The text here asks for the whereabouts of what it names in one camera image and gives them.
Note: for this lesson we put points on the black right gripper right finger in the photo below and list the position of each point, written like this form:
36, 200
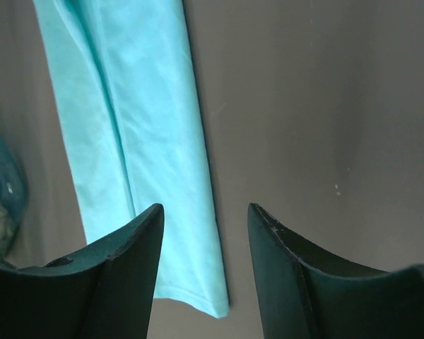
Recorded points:
305, 291

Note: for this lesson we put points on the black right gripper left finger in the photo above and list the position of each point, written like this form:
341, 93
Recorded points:
104, 290

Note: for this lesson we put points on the teal green t shirt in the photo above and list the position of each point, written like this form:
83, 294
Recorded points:
125, 91

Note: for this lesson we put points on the translucent teal plastic basket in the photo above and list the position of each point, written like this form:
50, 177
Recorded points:
13, 193

